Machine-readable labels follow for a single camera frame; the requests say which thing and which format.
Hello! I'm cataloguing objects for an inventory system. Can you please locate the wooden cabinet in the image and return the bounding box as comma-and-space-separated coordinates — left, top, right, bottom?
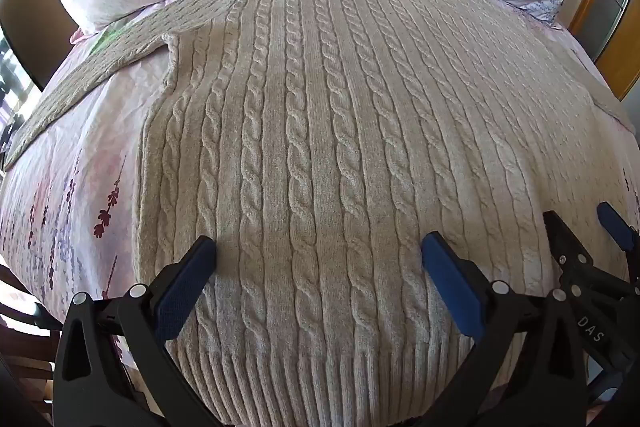
569, 0, 640, 102

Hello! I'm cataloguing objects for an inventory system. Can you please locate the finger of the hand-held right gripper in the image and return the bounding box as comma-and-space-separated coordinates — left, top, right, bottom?
543, 210, 597, 289
596, 201, 640, 254

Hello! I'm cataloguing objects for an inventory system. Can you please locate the pink floral bed sheet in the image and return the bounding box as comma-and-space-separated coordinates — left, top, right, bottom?
0, 0, 640, 358

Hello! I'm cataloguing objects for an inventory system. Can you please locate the dark wooden chair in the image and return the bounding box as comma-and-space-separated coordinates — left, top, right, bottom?
0, 252, 68, 413

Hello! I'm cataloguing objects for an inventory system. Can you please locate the beige cable knit sweater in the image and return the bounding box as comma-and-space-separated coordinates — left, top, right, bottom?
2, 0, 637, 414

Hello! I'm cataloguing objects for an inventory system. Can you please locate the window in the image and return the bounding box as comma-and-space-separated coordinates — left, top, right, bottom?
0, 34, 32, 158

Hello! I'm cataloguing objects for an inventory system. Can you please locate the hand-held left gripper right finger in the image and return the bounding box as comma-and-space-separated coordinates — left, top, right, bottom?
421, 231, 587, 427

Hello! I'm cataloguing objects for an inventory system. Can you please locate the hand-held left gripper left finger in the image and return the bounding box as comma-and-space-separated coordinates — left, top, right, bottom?
52, 235, 219, 427

